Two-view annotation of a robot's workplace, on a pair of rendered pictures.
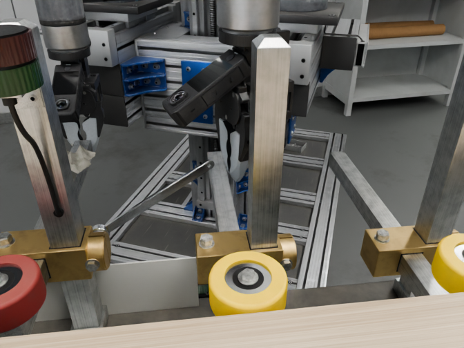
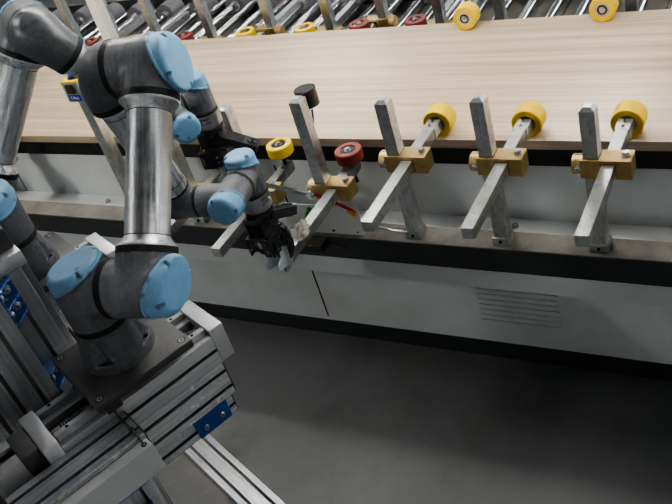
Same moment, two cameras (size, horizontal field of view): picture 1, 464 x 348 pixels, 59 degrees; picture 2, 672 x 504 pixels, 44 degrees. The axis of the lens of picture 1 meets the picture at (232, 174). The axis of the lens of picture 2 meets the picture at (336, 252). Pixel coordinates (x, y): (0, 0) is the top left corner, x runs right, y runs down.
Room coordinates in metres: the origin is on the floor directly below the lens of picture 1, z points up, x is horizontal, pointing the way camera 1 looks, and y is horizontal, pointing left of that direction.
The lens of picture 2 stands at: (1.89, 1.59, 2.05)
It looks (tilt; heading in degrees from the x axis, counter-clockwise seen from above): 35 degrees down; 224
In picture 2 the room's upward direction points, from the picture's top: 18 degrees counter-clockwise
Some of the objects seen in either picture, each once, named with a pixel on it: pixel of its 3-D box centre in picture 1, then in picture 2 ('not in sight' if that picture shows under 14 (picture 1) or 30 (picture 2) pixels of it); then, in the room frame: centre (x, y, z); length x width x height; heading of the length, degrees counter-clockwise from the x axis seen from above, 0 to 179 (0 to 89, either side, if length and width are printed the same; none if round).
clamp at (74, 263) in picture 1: (53, 256); (332, 187); (0.40, 0.23, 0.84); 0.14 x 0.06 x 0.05; 97
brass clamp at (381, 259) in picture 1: (412, 249); not in sight; (0.47, -0.27, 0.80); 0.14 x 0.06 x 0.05; 97
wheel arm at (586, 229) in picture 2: not in sight; (607, 172); (0.35, 1.00, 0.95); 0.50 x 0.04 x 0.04; 7
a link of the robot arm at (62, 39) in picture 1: (64, 36); (256, 200); (0.74, 0.29, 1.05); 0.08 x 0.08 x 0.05
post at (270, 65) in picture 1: (262, 221); (249, 176); (0.44, -0.04, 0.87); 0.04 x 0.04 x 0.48; 7
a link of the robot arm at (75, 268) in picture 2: not in sight; (87, 287); (1.25, 0.32, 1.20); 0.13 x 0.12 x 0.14; 108
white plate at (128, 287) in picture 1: (109, 289); (321, 219); (0.44, 0.18, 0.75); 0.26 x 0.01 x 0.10; 97
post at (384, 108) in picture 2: not in sight; (402, 178); (0.38, 0.46, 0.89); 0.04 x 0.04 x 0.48; 7
